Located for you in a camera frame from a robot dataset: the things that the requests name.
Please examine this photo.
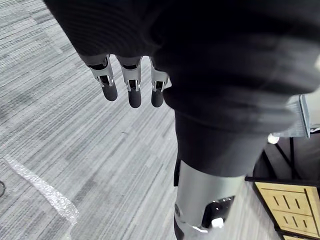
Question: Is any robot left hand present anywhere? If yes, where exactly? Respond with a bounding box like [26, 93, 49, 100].
[42, 0, 320, 240]

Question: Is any clear tape strip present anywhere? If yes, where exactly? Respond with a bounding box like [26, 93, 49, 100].
[1, 153, 80, 226]

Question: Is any wooden produce stand black frame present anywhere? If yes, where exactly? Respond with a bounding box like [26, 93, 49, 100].
[244, 133, 320, 240]

